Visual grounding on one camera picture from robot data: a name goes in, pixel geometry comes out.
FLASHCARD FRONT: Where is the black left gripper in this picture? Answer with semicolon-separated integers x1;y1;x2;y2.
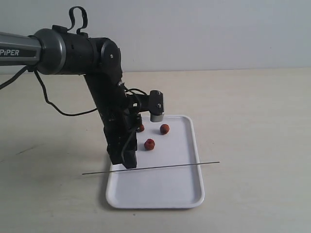
97;92;141;169

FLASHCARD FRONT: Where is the red berry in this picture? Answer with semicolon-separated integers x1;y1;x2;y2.
160;124;170;135
137;124;145;133
144;138;155;150

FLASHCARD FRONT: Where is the thin metal skewer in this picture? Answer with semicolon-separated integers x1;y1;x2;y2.
81;161;220;175

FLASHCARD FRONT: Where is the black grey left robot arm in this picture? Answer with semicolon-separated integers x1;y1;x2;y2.
0;26;141;169

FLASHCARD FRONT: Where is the white plastic tray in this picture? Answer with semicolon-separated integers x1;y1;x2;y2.
105;115;205;209

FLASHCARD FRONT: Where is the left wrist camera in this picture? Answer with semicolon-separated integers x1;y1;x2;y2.
138;90;164;122

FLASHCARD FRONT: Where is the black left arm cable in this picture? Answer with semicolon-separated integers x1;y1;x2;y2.
0;65;100;117

